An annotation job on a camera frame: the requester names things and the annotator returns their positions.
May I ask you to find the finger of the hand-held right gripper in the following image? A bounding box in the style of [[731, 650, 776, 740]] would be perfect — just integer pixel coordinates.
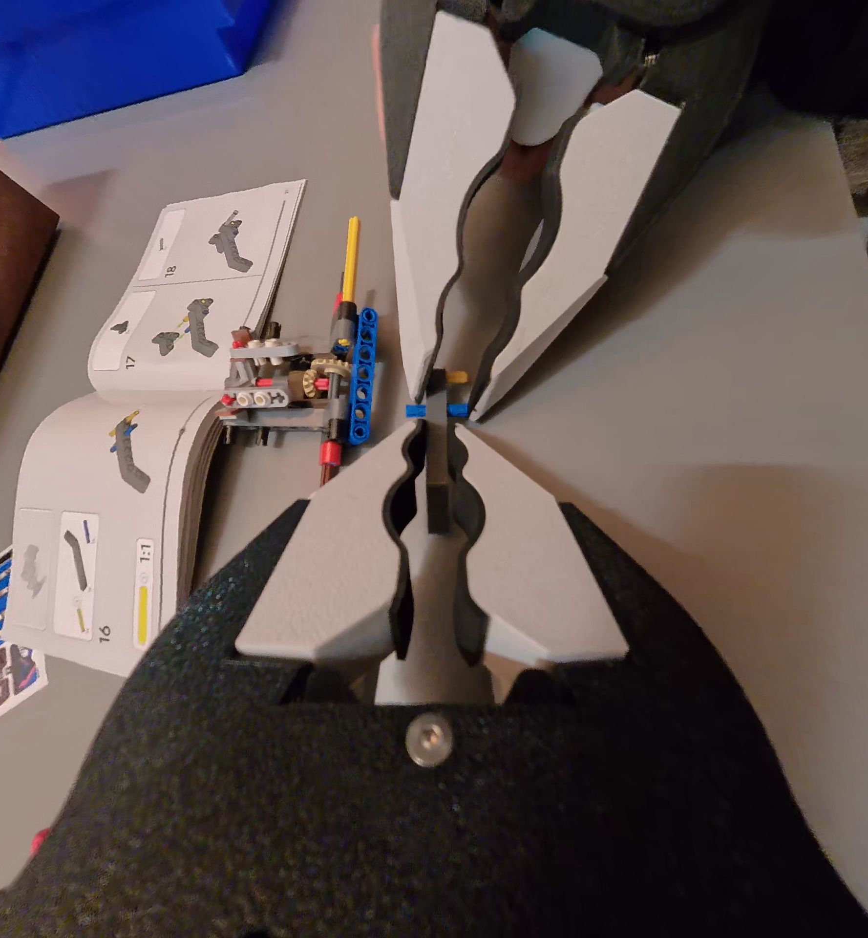
[[388, 11, 519, 402], [470, 88, 685, 425]]

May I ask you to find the blue plastic bin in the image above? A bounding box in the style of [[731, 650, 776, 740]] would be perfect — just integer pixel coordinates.
[[0, 0, 274, 140]]

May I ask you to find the dark grey beam with pins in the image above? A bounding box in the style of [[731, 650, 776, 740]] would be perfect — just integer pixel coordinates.
[[406, 368, 471, 533]]

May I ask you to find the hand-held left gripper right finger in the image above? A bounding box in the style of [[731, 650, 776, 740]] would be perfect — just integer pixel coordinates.
[[454, 424, 630, 665]]

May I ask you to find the lego set cardboard box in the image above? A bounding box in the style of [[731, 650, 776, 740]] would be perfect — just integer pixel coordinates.
[[0, 121, 62, 449]]

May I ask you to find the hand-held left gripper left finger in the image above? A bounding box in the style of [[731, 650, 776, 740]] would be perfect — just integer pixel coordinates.
[[234, 421, 429, 665]]

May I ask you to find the partly built lego chassis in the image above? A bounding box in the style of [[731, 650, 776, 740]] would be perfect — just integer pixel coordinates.
[[217, 216, 381, 488]]

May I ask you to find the lego instruction booklet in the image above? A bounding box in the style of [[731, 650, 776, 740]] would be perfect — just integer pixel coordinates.
[[1, 179, 308, 679]]

